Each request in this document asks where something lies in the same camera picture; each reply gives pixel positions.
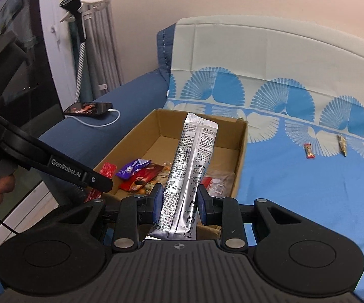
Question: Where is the brown cardboard box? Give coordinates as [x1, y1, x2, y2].
[93, 109, 248, 242]

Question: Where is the red snack packet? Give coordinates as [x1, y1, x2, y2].
[119, 163, 165, 193]

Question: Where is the black stand with braided cord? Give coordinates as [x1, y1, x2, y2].
[59, 0, 88, 103]

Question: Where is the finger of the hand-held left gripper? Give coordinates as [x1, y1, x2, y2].
[0, 110, 113, 193]

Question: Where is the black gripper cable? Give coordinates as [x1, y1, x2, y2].
[0, 213, 23, 237]

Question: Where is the white charging cable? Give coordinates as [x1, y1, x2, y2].
[70, 109, 120, 128]

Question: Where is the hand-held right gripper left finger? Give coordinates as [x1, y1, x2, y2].
[57, 183, 165, 253]

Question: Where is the small dark red packet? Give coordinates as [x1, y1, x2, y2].
[85, 162, 117, 203]

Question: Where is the purple snack packet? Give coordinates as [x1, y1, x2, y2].
[116, 159, 152, 179]

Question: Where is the black smartphone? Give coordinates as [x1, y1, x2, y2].
[63, 102, 113, 116]

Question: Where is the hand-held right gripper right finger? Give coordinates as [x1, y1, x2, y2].
[197, 185, 309, 254]

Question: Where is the white plastic bracket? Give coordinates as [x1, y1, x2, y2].
[60, 0, 118, 22]

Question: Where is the clear mixed nuts packet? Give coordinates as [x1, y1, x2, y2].
[136, 162, 173, 196]

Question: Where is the silver stick packet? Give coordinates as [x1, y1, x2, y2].
[145, 112, 219, 242]

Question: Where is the blue denim sofa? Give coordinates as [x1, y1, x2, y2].
[38, 27, 178, 177]

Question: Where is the clear snack packet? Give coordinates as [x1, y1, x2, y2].
[200, 172, 235, 198]

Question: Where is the gold candy packet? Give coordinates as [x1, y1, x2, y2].
[336, 134, 348, 157]

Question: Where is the grey curtain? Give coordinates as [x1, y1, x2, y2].
[81, 0, 124, 97]

